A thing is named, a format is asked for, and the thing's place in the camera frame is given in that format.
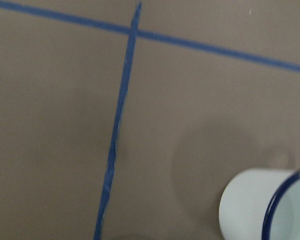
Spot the white enamel mug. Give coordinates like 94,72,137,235
218,168,300,240

